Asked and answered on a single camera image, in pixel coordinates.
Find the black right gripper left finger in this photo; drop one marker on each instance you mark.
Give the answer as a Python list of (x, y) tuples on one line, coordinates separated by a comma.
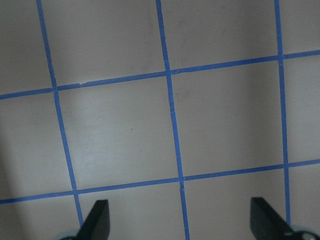
[(97, 224)]

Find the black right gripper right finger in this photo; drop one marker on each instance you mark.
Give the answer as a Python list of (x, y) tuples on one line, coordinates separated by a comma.
[(266, 223)]

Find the brown paper table cover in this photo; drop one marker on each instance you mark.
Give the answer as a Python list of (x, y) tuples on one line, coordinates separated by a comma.
[(177, 112)]

